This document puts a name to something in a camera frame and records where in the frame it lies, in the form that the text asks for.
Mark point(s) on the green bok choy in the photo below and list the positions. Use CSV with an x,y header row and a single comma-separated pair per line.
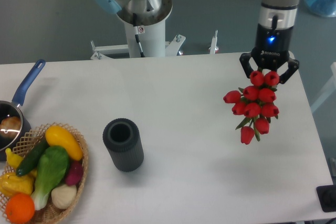
x,y
51,169

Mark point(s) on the white pedestal base frame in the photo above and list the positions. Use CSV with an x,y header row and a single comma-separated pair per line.
x,y
140,45

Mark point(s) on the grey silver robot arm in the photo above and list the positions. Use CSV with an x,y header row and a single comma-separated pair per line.
x,y
274,14

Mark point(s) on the yellow bell pepper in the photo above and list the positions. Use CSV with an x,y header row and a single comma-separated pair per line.
x,y
11,184

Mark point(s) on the yellow squash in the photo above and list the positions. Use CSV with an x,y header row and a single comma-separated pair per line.
x,y
58,136

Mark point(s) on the dark grey ribbed vase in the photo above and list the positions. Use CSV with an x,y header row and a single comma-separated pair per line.
x,y
123,142

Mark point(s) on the black device at edge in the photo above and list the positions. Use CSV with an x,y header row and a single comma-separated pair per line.
x,y
326,196

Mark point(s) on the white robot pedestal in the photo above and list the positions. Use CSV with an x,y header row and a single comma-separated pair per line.
x,y
145,26

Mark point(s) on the dark green cucumber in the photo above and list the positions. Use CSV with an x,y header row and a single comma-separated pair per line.
x,y
31,160

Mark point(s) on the red tulip bouquet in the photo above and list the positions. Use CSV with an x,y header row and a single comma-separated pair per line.
x,y
256,103

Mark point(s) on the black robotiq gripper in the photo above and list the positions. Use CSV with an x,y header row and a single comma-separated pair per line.
x,y
271,52

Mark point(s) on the orange fruit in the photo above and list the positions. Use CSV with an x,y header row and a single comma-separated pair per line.
x,y
20,208

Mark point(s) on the blue handled saucepan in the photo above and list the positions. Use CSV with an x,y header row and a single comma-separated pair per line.
x,y
12,108

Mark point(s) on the purple red radish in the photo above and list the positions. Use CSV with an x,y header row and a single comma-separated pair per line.
x,y
75,174

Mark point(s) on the small yellow banana pepper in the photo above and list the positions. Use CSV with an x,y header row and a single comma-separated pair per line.
x,y
13,160

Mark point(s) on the brown bread roll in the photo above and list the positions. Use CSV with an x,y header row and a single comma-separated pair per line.
x,y
10,127

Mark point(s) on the white garlic bulb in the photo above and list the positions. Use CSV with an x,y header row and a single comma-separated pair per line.
x,y
62,196

